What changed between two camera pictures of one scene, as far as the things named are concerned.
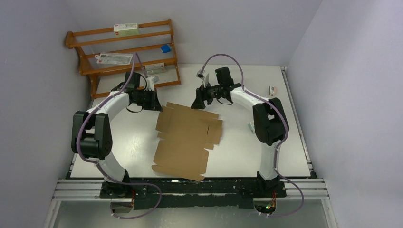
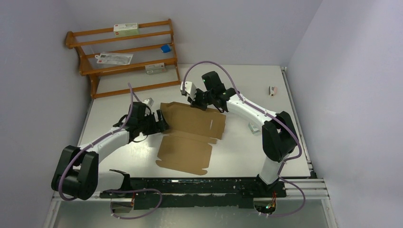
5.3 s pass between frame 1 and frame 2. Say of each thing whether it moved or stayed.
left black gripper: moved
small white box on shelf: stayed
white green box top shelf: stayed
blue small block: stayed
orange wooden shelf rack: stayed
